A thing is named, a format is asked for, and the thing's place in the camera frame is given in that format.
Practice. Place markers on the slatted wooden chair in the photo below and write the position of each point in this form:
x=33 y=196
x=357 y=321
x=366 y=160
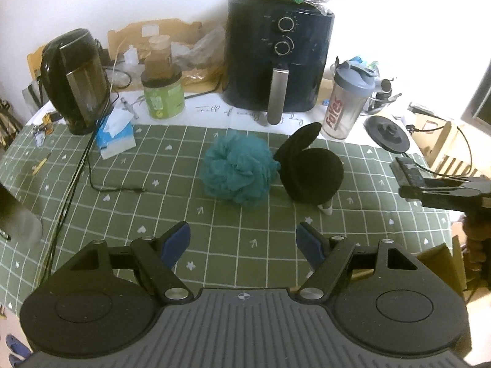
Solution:
x=448 y=157

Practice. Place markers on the blue tissue pack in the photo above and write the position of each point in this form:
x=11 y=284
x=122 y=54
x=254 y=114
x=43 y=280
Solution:
x=115 y=138

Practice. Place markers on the cardboard box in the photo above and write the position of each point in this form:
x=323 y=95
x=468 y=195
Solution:
x=126 y=32
x=445 y=264

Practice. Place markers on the dark blue air fryer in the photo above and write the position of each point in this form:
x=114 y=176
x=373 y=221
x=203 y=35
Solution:
x=249 y=65

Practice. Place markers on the grey lid shaker bottle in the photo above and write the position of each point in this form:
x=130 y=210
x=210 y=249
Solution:
x=345 y=111

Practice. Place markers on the teal bath loofah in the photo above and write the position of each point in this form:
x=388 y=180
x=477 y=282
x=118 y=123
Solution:
x=238 y=168

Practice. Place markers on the black electric kettle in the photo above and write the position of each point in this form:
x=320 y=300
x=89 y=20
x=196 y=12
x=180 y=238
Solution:
x=73 y=80

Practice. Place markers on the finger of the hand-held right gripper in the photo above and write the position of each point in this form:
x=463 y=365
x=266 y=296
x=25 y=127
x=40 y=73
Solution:
x=429 y=194
x=406 y=170

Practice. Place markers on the green label canister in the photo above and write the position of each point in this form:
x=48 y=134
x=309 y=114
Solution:
x=163 y=99

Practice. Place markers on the black kettle base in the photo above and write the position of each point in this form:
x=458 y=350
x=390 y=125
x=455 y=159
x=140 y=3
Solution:
x=385 y=134

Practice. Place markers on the blue green snack packet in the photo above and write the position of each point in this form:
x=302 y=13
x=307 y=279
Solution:
x=362 y=63

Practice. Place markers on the yellow pen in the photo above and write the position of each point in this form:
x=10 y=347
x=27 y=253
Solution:
x=41 y=163

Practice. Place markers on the brown jar with cork lid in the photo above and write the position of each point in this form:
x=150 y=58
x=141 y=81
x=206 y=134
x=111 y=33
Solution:
x=159 y=57

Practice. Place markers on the black and white small bottle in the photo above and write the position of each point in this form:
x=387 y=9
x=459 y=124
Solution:
x=326 y=207

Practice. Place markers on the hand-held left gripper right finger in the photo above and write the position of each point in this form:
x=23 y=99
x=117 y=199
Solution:
x=310 y=243

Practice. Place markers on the small metal tool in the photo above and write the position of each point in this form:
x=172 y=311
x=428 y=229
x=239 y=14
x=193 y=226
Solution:
x=129 y=107

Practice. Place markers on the black round zip pouch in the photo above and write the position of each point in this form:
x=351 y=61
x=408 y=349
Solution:
x=310 y=172

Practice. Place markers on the plain wooden chair back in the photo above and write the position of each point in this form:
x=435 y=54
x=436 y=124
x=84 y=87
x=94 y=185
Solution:
x=35 y=61

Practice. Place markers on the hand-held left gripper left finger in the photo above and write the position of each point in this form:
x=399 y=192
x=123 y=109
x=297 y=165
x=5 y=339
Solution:
x=175 y=242

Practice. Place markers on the clear plastic bread bag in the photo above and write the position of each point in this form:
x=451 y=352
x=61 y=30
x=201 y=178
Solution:
x=203 y=53

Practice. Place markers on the person's right hand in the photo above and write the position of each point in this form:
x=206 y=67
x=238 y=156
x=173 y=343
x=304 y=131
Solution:
x=479 y=237

